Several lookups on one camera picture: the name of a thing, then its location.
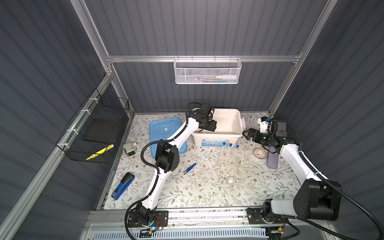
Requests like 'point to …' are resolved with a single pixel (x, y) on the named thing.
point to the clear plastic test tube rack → (228, 162)
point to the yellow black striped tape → (101, 152)
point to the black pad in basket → (101, 130)
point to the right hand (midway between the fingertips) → (251, 135)
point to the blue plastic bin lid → (161, 128)
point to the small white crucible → (231, 180)
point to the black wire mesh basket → (71, 141)
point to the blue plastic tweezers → (189, 169)
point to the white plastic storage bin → (230, 126)
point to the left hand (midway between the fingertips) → (211, 125)
